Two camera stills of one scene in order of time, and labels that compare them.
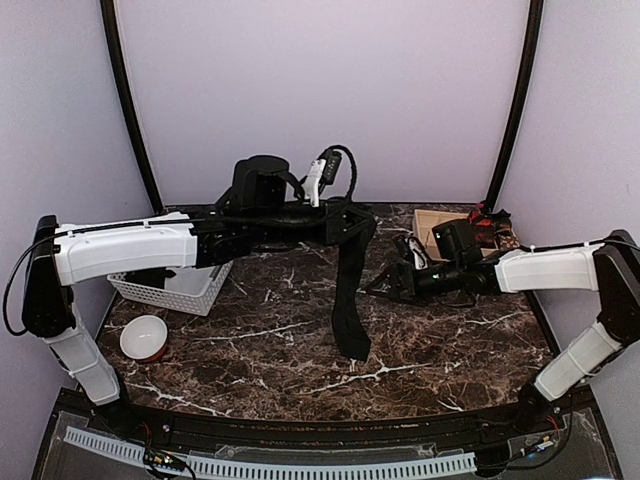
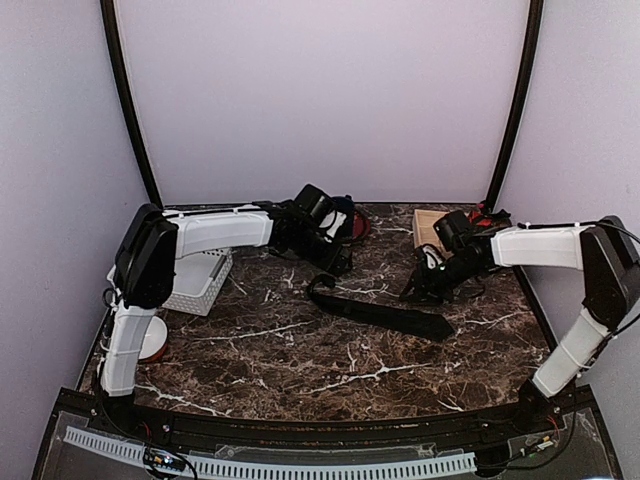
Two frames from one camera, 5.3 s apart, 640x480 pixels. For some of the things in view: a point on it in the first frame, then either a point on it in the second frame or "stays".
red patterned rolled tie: [479, 221] stays
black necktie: [354, 227] → [426, 325]
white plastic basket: [192, 289] stays
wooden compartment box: [424, 221] stays
